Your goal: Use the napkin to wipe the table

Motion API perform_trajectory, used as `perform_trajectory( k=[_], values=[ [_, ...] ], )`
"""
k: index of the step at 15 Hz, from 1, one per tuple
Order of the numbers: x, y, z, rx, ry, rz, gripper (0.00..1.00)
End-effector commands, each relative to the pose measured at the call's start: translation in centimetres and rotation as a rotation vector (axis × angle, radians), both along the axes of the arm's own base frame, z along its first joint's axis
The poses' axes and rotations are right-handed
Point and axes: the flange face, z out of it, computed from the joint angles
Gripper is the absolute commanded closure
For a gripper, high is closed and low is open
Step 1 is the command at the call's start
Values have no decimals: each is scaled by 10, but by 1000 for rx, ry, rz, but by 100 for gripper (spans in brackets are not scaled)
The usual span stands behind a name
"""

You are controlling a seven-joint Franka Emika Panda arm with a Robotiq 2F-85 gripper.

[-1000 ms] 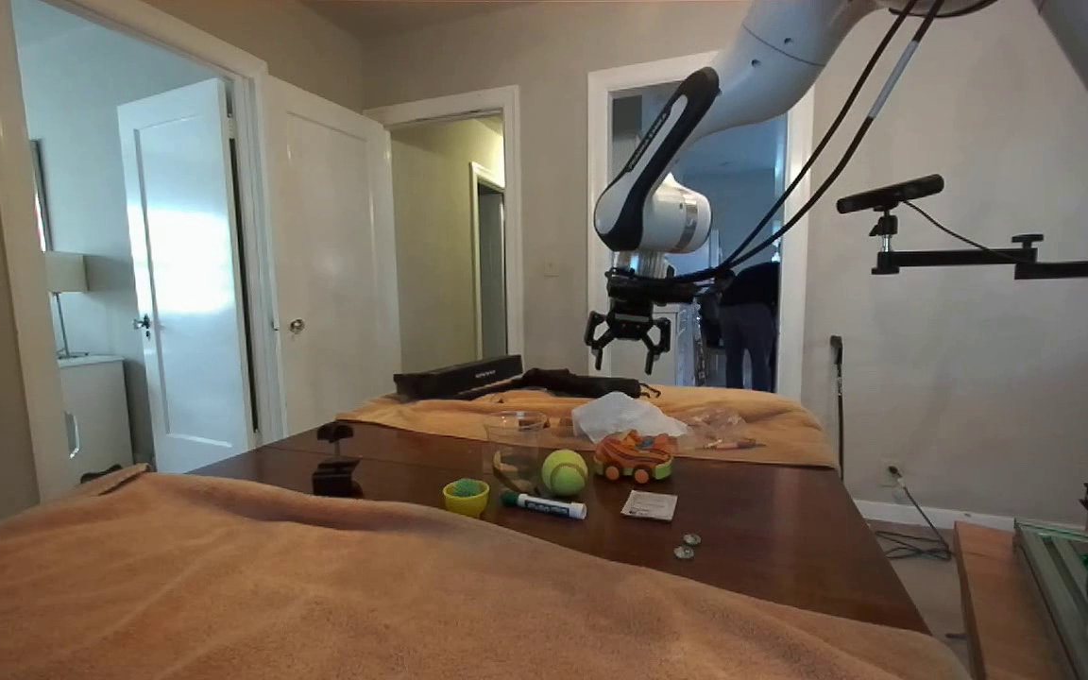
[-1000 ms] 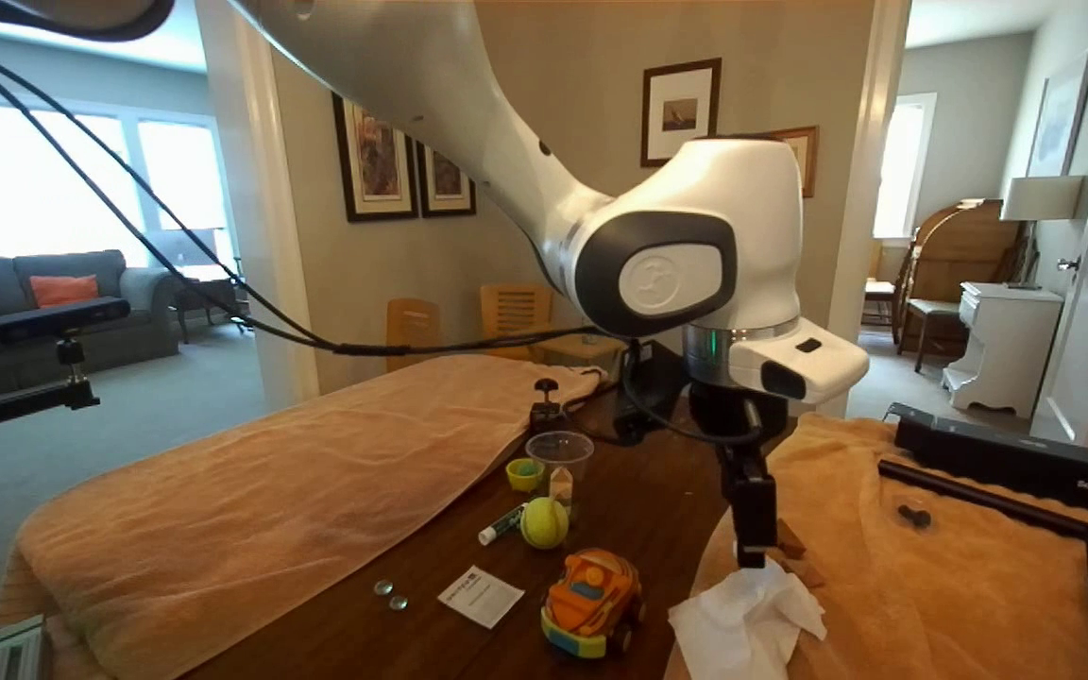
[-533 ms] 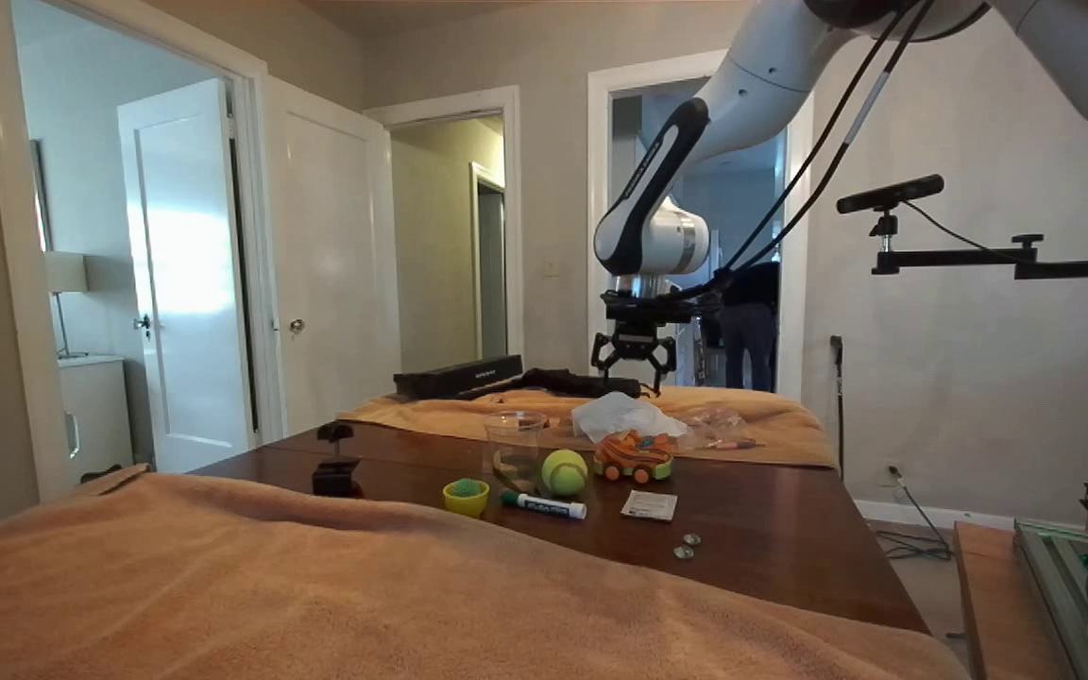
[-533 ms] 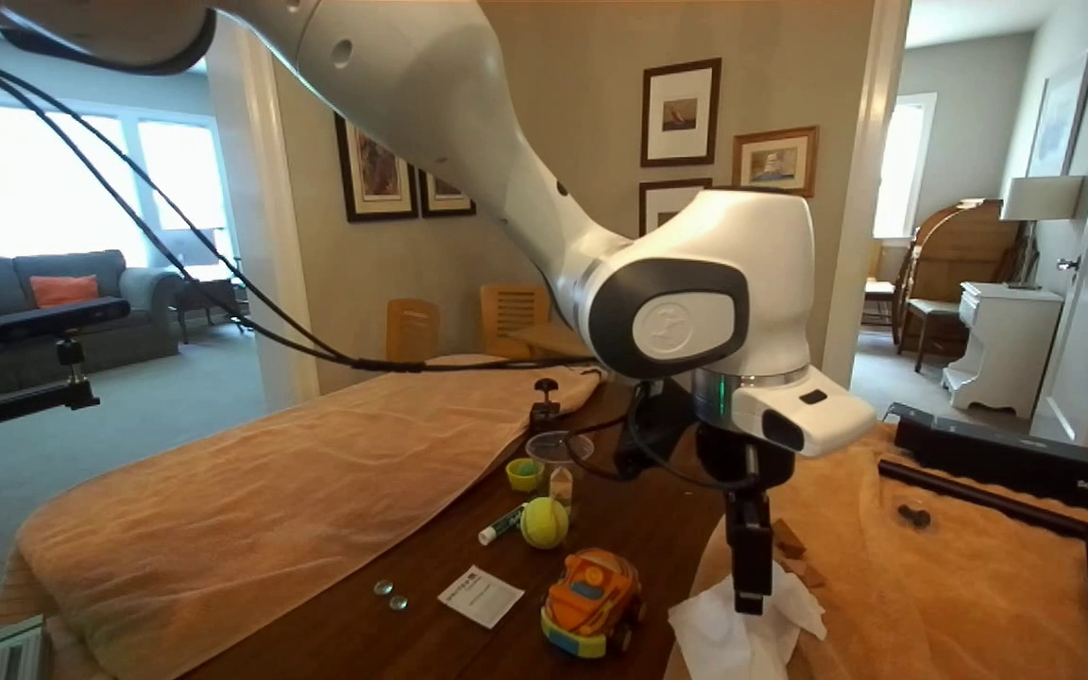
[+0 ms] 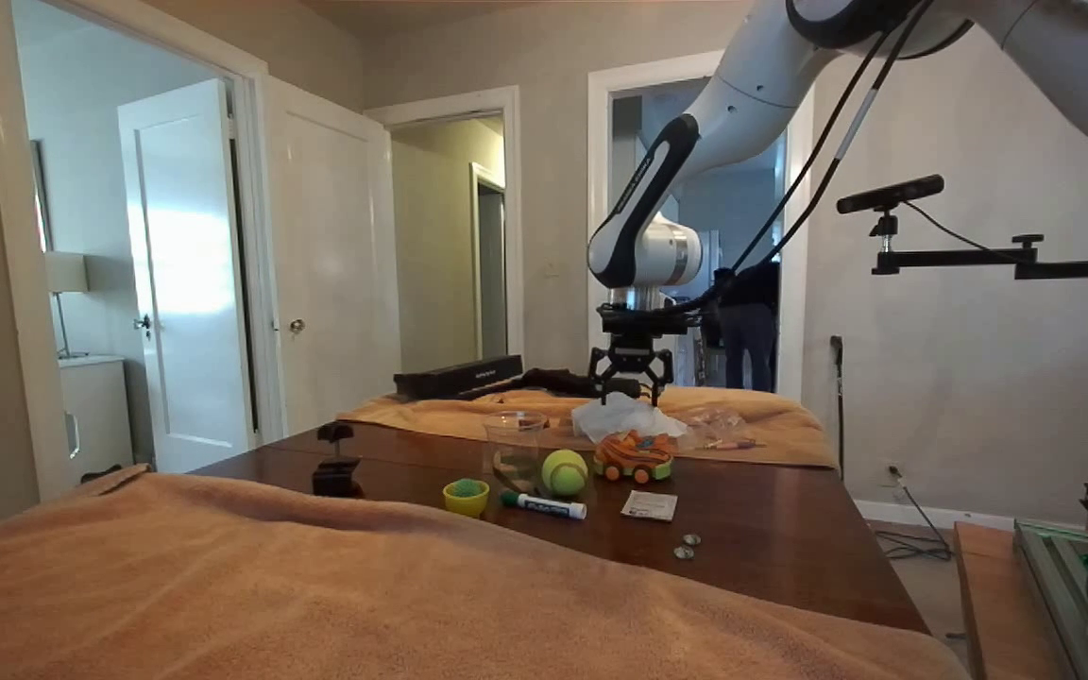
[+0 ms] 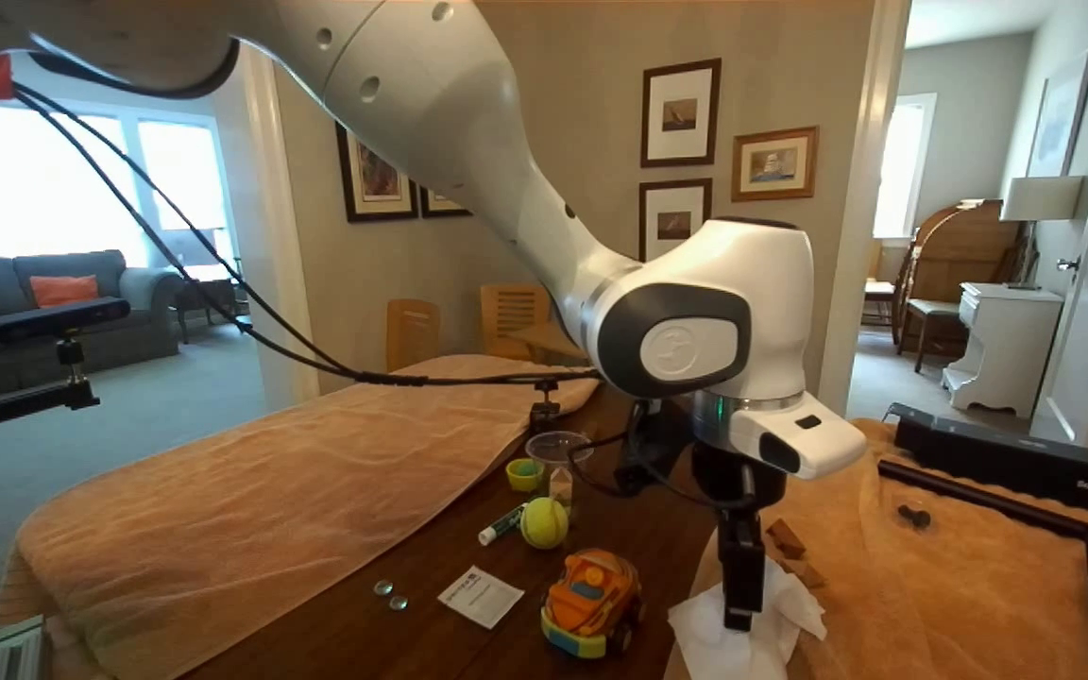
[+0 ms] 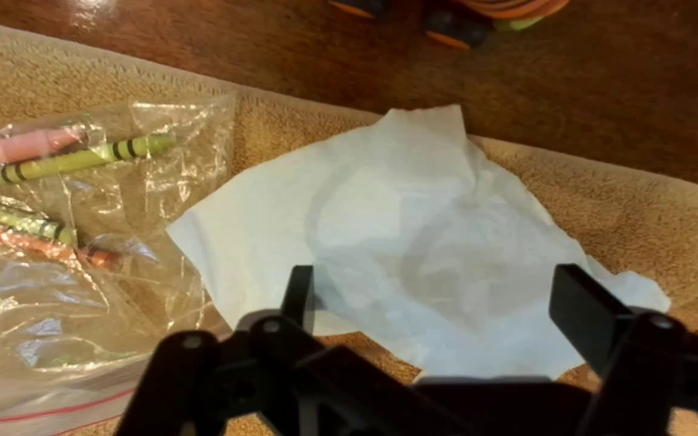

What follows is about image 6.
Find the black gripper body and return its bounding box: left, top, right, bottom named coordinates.
left=687, top=439, right=788, bottom=561

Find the white paper napkin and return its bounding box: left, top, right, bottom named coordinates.
left=663, top=556, right=831, bottom=680

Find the orange toy truck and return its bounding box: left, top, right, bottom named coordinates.
left=535, top=546, right=648, bottom=666

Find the small black object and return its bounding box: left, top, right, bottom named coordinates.
left=892, top=500, right=937, bottom=534

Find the clear plastic cup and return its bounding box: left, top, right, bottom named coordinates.
left=521, top=428, right=595, bottom=510

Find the orange towel under black case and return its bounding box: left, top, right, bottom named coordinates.
left=692, top=417, right=1088, bottom=680

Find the yellow-green tennis ball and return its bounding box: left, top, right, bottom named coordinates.
left=512, top=493, right=575, bottom=556

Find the green bowl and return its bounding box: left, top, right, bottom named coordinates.
left=502, top=452, right=552, bottom=500

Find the white paper card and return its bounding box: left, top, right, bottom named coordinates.
left=433, top=562, right=529, bottom=636

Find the black tripod bag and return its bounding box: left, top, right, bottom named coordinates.
left=871, top=452, right=1088, bottom=549

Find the wooden chair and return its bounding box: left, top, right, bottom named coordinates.
left=380, top=294, right=440, bottom=376
left=476, top=281, right=590, bottom=369

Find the black framed picture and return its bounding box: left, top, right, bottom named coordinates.
left=332, top=121, right=423, bottom=227
left=415, top=182, right=476, bottom=223
left=638, top=58, right=725, bottom=169
left=633, top=174, right=714, bottom=266

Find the long black case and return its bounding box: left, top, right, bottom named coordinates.
left=880, top=399, right=1088, bottom=528

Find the brown wicker chair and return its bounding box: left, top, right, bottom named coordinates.
left=887, top=197, right=1027, bottom=379

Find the brown framed picture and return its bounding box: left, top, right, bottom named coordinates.
left=730, top=121, right=822, bottom=207

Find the white lamp shade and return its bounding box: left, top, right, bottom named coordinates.
left=1000, top=174, right=1088, bottom=227

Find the large orange towel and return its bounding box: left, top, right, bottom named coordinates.
left=0, top=352, right=609, bottom=680

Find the orange cushion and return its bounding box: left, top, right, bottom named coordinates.
left=22, top=269, right=104, bottom=315

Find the grey sofa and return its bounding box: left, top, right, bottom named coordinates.
left=0, top=246, right=192, bottom=408

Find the small black clamp mount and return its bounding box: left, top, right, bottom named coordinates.
left=526, top=376, right=566, bottom=439

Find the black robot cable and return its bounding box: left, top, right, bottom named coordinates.
left=0, top=54, right=604, bottom=394

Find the black bar camera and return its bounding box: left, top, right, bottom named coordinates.
left=0, top=294, right=137, bottom=349

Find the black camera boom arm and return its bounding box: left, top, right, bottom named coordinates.
left=0, top=328, right=104, bottom=442

